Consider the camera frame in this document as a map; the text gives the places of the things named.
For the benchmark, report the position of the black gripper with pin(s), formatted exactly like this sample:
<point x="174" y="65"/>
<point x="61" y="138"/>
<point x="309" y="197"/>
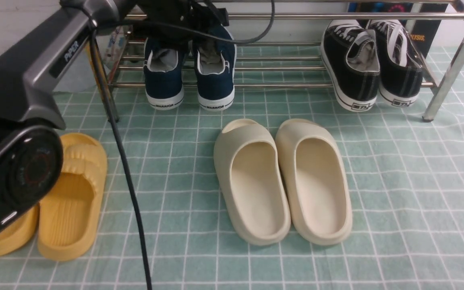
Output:
<point x="171" y="22"/>

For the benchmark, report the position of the navy canvas sneaker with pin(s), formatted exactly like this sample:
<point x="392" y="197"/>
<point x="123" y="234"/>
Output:
<point x="163" y="75"/>
<point x="214" y="69"/>

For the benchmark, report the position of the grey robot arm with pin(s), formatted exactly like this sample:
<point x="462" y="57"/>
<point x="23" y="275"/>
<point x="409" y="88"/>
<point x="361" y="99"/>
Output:
<point x="31" y="153"/>

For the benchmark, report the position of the metal shoe rack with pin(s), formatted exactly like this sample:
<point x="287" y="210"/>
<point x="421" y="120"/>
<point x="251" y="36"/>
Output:
<point x="440" y="89"/>

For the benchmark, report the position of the black box behind rack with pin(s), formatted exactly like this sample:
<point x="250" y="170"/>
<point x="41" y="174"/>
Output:
<point x="422" y="32"/>

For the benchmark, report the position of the left cream foam slide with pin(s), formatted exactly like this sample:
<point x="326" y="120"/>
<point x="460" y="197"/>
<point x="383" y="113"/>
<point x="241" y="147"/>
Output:
<point x="246" y="163"/>

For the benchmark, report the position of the cream foam slide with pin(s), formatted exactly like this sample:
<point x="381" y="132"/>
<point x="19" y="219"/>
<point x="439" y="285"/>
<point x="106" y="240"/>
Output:
<point x="246" y="163"/>
<point x="315" y="181"/>

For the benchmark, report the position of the left black canvas sneaker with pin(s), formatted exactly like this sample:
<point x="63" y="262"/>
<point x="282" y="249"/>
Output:
<point x="349" y="54"/>

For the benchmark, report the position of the black canvas sneaker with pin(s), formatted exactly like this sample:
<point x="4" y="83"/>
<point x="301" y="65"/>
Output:
<point x="349" y="54"/>
<point x="401" y="73"/>

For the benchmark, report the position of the right yellow slipper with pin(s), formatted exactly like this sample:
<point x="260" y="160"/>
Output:
<point x="69" y="213"/>

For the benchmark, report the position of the yellow slipper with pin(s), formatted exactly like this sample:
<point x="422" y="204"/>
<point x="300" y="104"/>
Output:
<point x="20" y="232"/>
<point x="69" y="213"/>

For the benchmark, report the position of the right cream foam slide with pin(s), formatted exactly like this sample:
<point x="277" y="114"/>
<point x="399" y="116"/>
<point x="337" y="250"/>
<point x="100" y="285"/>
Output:
<point x="315" y="181"/>

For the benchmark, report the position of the right black canvas sneaker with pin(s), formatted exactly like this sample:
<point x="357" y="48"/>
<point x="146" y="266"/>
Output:
<point x="401" y="73"/>

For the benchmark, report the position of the left yellow slipper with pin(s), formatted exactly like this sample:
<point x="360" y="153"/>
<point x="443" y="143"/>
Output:
<point x="20" y="232"/>

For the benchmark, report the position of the green checkered cloth mat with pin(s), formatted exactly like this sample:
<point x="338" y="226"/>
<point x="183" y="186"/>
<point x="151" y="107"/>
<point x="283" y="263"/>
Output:
<point x="406" y="181"/>

